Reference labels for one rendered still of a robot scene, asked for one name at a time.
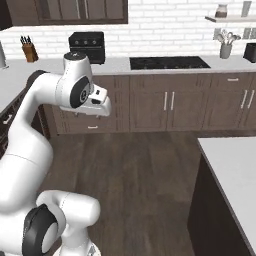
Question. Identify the brown base cupboards run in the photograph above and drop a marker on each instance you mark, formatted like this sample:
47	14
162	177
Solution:
186	103

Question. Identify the black toaster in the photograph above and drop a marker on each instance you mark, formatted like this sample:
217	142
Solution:
250	52

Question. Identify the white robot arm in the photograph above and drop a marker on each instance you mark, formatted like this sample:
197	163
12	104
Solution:
26	160

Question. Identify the wooden knife block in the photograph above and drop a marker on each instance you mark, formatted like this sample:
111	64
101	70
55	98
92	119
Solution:
30	51

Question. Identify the black stove hob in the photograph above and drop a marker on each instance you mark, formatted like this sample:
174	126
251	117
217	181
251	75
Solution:
168	62

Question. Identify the grey upright box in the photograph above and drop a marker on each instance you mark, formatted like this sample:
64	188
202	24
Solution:
246	8

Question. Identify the grey kitchen tools bunch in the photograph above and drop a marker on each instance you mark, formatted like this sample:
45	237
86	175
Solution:
228	36

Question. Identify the dark brown wall cupboards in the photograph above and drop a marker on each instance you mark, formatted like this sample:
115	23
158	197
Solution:
73	11

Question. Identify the brown and white jar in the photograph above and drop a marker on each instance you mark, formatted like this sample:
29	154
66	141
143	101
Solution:
221	10

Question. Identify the grey utensil pot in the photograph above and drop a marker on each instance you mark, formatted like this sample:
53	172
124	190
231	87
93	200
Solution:
225	51

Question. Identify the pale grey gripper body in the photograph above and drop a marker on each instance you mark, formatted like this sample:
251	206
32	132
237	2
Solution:
96	109

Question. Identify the dark kitchen island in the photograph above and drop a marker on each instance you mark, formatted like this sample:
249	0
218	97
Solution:
213	213

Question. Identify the white wall shelf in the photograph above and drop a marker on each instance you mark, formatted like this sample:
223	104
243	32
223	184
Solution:
230	18

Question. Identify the black toaster oven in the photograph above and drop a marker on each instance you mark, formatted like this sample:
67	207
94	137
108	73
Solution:
87	46

